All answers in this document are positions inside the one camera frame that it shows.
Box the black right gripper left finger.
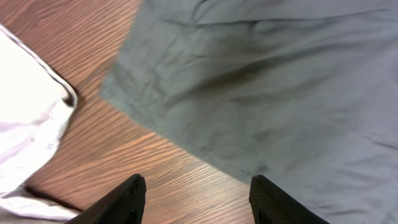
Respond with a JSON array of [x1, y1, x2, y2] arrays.
[[67, 174, 146, 224]]

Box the beige cotton shorts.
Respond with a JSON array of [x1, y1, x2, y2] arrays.
[[1, 26, 78, 223]]

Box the grey shirt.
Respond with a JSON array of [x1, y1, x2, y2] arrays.
[[101, 0, 397, 223]]

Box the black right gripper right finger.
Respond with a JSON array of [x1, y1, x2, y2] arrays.
[[249, 175, 328, 224]]

